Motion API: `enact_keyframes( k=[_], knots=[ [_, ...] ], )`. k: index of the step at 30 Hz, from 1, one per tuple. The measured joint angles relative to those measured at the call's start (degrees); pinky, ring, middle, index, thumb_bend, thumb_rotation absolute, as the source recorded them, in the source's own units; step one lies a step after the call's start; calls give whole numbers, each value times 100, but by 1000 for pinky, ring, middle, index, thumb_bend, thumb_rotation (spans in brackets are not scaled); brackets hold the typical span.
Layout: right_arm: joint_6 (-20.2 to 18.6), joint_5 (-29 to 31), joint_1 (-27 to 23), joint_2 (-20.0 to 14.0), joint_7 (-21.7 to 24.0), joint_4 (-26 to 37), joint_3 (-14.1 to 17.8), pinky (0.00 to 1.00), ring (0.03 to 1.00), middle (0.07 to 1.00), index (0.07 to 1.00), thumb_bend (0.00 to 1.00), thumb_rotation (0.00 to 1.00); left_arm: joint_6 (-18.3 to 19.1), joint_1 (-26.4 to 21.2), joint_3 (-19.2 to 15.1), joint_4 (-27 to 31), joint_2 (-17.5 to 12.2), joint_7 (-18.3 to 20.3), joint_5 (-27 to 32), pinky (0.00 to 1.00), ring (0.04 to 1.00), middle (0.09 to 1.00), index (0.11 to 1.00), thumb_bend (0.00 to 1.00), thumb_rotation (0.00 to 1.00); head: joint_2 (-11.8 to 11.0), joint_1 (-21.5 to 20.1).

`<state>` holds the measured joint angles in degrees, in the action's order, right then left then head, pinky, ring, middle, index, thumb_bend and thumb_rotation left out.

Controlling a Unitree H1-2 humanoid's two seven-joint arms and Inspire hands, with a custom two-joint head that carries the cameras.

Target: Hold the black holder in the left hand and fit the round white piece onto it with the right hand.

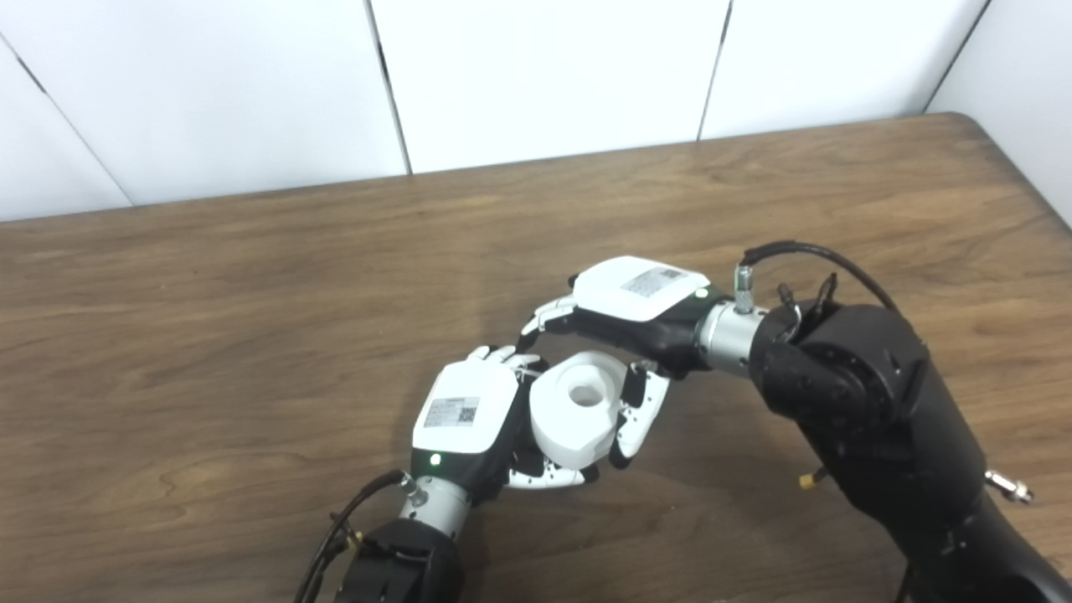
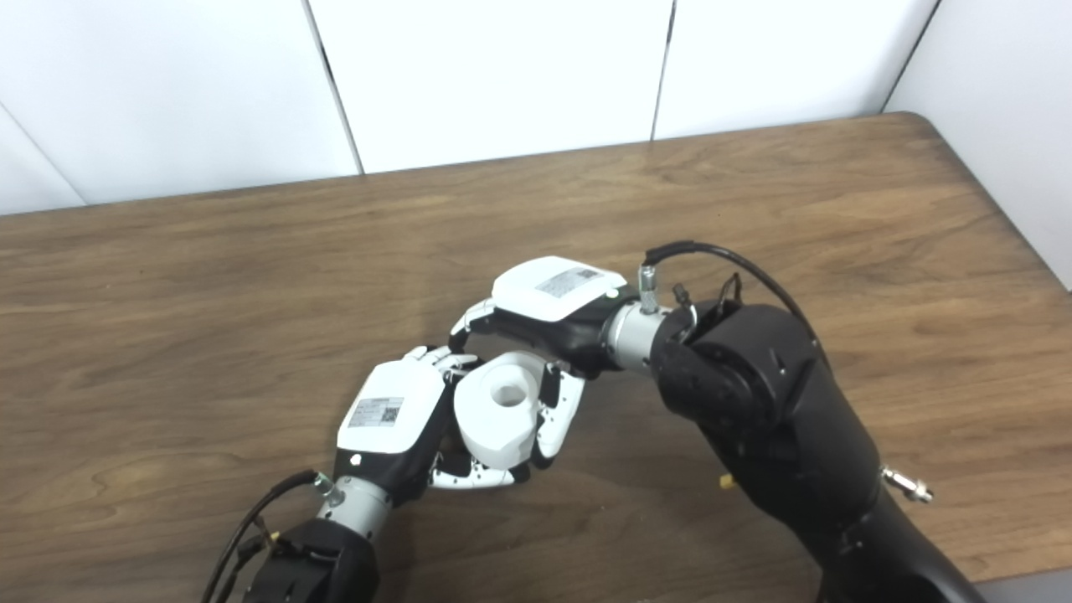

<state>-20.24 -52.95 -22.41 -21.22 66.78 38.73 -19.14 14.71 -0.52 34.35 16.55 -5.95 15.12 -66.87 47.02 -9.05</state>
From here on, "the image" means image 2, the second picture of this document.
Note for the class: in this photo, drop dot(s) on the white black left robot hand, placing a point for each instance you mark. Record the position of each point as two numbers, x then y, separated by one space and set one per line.
389 410

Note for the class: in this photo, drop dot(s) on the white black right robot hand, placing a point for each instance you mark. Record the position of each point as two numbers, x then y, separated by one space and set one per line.
553 289

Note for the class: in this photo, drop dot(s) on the round white plastic piece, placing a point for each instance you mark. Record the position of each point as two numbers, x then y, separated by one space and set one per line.
494 419

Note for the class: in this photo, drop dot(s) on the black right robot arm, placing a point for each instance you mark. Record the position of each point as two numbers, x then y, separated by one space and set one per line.
770 419

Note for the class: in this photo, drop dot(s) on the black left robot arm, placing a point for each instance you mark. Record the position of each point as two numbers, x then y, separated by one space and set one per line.
327 561

